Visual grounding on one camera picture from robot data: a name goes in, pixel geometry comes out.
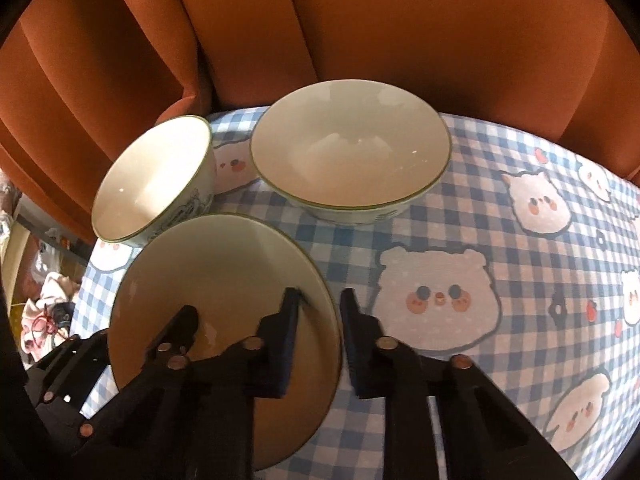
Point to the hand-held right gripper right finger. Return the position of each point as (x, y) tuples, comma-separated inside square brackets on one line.
[(357, 350)]

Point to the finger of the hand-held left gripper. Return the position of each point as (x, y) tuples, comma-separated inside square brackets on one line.
[(177, 325), (70, 365)]

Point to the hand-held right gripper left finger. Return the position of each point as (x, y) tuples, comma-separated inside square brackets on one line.
[(286, 350)]

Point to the white floral ceramic bowl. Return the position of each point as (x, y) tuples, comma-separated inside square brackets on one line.
[(225, 270), (150, 185), (350, 150)]

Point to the pile of clothes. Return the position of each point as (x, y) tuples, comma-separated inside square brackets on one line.
[(50, 292)]

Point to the blue checkered bear tablecloth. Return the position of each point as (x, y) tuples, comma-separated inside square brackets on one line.
[(350, 260)]

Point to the wooden shelf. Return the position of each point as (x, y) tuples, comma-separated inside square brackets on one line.
[(17, 245)]

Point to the orange curtain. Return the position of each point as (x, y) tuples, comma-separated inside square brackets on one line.
[(400, 35)]

